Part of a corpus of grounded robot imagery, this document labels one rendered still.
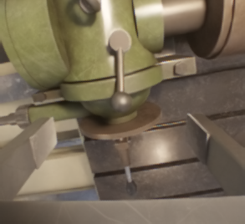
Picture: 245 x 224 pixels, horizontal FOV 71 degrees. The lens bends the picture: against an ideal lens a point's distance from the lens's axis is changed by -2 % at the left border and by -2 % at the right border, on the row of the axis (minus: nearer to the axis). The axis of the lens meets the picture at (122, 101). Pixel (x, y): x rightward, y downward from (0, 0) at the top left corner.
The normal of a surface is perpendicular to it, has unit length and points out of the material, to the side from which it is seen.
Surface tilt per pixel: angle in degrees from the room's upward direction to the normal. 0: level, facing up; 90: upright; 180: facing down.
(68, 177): 0
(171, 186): 0
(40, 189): 0
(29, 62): 24
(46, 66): 32
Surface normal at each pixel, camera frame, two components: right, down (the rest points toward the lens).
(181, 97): 0.00, 0.29
